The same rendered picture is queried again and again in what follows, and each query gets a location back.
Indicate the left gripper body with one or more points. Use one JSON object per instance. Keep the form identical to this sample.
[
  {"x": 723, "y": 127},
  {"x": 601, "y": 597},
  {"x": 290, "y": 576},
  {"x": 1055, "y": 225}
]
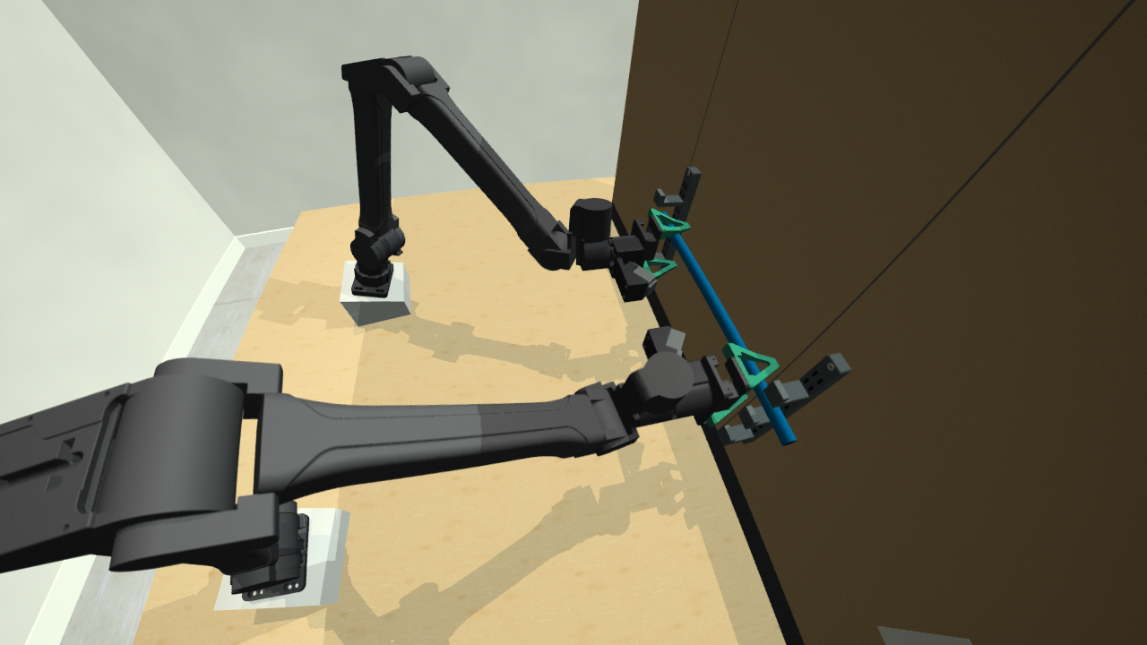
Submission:
[{"x": 649, "y": 241}]

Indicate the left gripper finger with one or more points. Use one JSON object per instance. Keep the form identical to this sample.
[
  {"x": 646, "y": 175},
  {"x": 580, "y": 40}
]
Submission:
[
  {"x": 669, "y": 231},
  {"x": 658, "y": 274}
]

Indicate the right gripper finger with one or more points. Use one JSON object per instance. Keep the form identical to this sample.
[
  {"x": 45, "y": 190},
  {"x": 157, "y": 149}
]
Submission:
[
  {"x": 718, "y": 416},
  {"x": 733, "y": 350}
]

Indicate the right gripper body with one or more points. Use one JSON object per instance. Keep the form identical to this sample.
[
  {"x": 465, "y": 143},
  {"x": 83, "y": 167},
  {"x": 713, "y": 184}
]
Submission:
[{"x": 714, "y": 396}]

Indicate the blue bar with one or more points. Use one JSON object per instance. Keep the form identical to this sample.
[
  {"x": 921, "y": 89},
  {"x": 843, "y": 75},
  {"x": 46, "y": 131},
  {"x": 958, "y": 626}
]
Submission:
[{"x": 778, "y": 421}]

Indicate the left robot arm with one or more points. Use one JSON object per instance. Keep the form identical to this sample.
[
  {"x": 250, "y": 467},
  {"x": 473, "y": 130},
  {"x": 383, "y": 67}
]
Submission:
[{"x": 411, "y": 85}]

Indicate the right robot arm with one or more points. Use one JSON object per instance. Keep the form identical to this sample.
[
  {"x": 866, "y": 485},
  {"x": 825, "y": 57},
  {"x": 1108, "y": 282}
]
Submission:
[{"x": 169, "y": 494}]

